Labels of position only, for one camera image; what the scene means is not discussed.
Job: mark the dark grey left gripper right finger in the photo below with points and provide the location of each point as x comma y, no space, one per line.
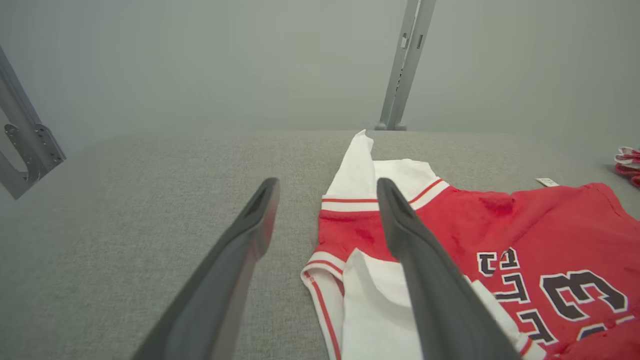
440,300

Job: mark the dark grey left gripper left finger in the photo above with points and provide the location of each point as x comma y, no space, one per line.
220,290

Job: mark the red jersey with white sleeves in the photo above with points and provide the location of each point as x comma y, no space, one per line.
550,225

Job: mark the red shirt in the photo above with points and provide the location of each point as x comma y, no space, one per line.
629,167

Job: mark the grey partition post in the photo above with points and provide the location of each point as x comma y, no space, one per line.
398,65
414,65

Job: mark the grey metal cart frame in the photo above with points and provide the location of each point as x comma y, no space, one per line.
25,145

